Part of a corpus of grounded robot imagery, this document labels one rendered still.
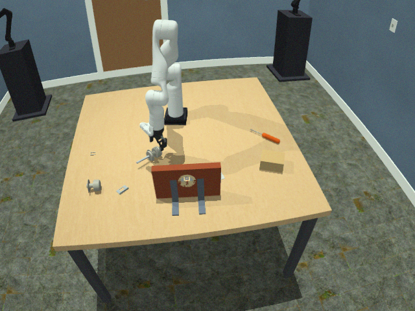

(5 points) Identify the orange-handled screwdriver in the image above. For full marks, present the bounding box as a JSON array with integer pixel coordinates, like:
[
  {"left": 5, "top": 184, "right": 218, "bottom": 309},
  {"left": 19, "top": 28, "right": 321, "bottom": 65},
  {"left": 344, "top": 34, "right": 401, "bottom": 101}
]
[{"left": 254, "top": 130, "right": 280, "bottom": 143}]

